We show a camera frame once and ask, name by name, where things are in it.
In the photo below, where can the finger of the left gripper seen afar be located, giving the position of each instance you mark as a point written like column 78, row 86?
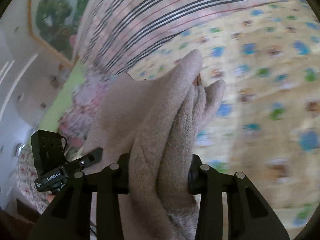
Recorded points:
column 85, row 161

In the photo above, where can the pink plaid quilt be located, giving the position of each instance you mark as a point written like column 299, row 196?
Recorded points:
column 115, row 34

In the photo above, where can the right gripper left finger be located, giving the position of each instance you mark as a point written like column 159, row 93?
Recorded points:
column 115, row 181

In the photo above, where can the green pillow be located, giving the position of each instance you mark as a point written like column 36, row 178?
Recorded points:
column 64, row 99

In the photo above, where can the yellow bear print bedsheet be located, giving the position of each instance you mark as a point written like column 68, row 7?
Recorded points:
column 268, row 123

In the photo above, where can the floral ruffled pillow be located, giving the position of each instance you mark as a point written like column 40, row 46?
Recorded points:
column 74, row 125

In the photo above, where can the landscape wall painting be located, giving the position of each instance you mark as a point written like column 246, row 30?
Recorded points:
column 55, row 24

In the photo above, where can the beige fleece baby garment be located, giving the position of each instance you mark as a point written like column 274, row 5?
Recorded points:
column 156, row 122

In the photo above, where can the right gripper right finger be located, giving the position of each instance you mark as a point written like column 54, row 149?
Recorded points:
column 203, row 180

